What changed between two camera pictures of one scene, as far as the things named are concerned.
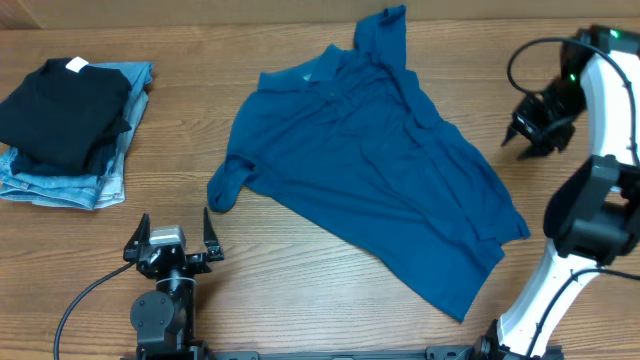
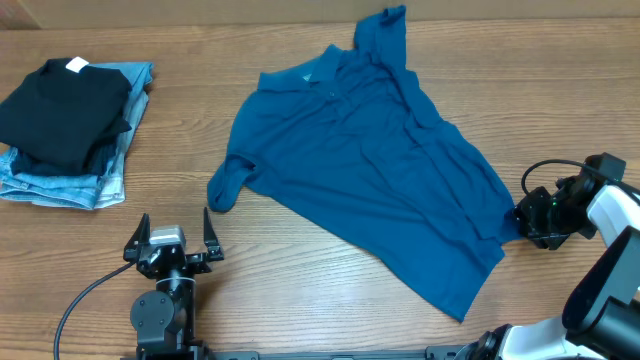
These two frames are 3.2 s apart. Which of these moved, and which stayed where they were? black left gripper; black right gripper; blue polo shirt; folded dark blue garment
Moved: black right gripper
Stayed: black left gripper; blue polo shirt; folded dark blue garment
